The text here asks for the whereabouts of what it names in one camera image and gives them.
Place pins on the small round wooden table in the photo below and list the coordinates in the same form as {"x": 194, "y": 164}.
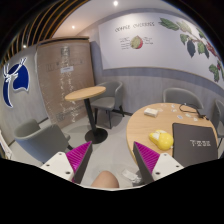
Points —
{"x": 95, "y": 135}

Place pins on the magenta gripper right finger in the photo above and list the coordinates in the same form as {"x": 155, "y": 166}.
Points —
{"x": 152, "y": 165}

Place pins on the blue deer logo sign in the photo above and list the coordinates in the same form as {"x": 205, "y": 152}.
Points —
{"x": 16, "y": 78}

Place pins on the yellow computer mouse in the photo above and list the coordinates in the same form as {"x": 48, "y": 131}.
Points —
{"x": 162, "y": 139}

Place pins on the person's knee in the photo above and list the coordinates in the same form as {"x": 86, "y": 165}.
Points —
{"x": 105, "y": 180}

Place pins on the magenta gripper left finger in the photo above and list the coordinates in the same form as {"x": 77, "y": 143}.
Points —
{"x": 70, "y": 166}

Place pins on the brown wrapped counter panel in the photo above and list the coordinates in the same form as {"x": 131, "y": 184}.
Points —
{"x": 64, "y": 65}

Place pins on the grey armchair front left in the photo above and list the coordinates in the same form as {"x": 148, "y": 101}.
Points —
{"x": 41, "y": 143}

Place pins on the grey chair behind round table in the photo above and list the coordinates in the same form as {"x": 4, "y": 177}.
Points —
{"x": 181, "y": 96}

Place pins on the grey chair far right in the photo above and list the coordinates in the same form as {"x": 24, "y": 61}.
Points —
{"x": 219, "y": 118}

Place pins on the dark grey mouse pad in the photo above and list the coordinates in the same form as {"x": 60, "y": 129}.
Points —
{"x": 193, "y": 144}

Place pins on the grey chair behind small table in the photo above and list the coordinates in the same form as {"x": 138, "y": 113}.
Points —
{"x": 111, "y": 99}

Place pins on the coffee cherries wall poster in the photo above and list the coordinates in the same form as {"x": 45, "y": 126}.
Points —
{"x": 159, "y": 40}

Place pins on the white shoe on floor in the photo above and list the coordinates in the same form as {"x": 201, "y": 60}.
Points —
{"x": 134, "y": 178}

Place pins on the white tissue box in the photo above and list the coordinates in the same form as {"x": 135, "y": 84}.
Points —
{"x": 151, "y": 112}

